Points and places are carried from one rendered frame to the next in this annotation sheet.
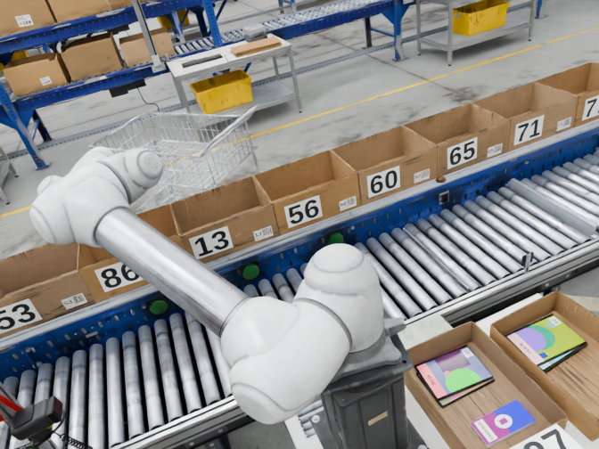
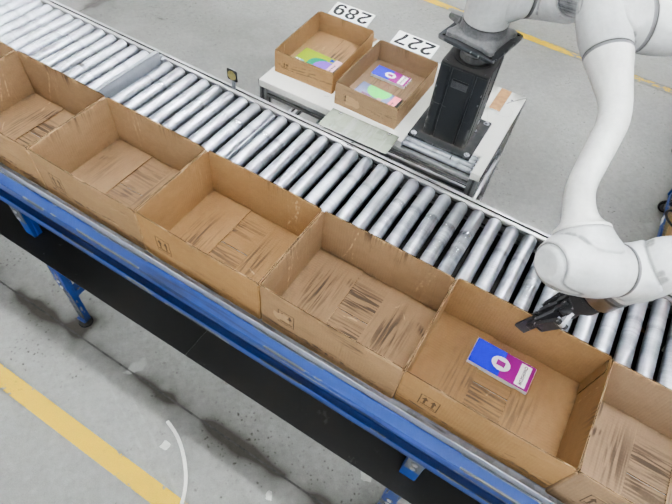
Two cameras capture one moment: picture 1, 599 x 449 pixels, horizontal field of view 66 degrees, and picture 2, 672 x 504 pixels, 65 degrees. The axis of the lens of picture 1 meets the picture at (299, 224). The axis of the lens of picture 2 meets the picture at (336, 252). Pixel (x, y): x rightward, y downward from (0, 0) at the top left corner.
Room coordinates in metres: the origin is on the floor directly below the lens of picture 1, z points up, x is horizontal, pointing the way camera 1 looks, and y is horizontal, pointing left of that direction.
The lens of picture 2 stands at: (2.31, 0.72, 2.11)
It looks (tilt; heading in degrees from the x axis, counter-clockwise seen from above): 53 degrees down; 219
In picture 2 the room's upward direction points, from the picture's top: 8 degrees clockwise
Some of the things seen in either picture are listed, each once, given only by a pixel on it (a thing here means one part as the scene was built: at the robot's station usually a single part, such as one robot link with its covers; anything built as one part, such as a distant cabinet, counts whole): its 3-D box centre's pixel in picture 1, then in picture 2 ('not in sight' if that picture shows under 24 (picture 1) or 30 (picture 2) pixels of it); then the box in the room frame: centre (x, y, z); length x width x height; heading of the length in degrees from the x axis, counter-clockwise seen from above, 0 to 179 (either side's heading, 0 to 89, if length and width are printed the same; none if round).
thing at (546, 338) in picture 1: (544, 339); (316, 63); (0.90, -0.68, 0.79); 0.19 x 0.14 x 0.02; 104
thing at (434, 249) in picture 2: not in sight; (433, 251); (1.25, 0.27, 0.72); 0.52 x 0.05 x 0.05; 14
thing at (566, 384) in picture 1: (572, 357); (325, 50); (0.81, -0.71, 0.80); 0.38 x 0.28 x 0.10; 17
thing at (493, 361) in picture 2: not in sight; (501, 365); (1.53, 0.68, 0.90); 0.16 x 0.07 x 0.02; 104
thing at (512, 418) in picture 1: (502, 423); (390, 77); (0.68, -0.44, 0.76); 0.16 x 0.07 x 0.02; 104
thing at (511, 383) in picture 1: (473, 393); (387, 82); (0.77, -0.39, 0.80); 0.38 x 0.28 x 0.10; 14
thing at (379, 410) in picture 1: (361, 402); (461, 95); (0.74, -0.06, 0.91); 0.26 x 0.26 x 0.33; 16
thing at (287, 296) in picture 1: (297, 314); (382, 225); (1.29, 0.08, 0.72); 0.52 x 0.05 x 0.05; 14
